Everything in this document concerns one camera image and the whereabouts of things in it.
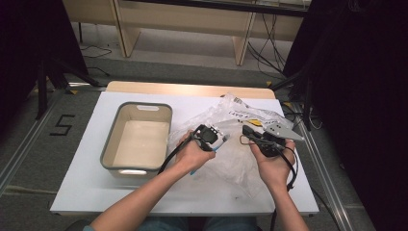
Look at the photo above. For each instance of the person's right leg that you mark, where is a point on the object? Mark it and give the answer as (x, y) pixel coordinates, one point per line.
(231, 225)

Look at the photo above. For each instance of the black stand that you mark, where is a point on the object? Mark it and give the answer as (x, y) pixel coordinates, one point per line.
(41, 96)
(308, 96)

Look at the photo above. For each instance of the clear plastic bag yellow face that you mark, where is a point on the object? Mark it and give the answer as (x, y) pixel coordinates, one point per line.
(231, 160)

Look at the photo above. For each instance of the person's left leg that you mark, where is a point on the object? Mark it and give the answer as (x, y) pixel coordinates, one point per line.
(166, 224)

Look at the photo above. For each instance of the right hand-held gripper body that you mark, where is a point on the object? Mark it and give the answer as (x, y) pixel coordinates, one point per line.
(279, 131)

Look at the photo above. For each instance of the light wooden desk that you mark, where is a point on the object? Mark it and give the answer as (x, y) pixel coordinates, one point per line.
(179, 19)

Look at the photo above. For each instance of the dark curtain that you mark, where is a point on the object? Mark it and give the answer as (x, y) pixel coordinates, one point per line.
(369, 96)
(19, 48)

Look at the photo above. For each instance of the white board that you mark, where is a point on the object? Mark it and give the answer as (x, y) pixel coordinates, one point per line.
(192, 199)

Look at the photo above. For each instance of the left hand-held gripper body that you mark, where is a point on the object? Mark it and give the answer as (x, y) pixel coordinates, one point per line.
(208, 134)

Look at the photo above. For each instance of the person's left hand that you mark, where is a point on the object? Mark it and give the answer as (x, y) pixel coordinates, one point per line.
(189, 157)

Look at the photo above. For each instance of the metal floor rail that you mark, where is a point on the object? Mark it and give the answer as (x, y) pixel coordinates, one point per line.
(340, 205)
(19, 157)

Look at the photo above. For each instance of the person's right hand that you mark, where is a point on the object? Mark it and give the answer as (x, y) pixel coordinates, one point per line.
(275, 170)

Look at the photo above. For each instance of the beige bin grey rim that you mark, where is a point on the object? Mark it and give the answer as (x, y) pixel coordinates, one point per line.
(138, 144)

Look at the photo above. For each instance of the person's leg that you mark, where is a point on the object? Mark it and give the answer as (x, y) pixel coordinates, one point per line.
(166, 224)
(231, 225)

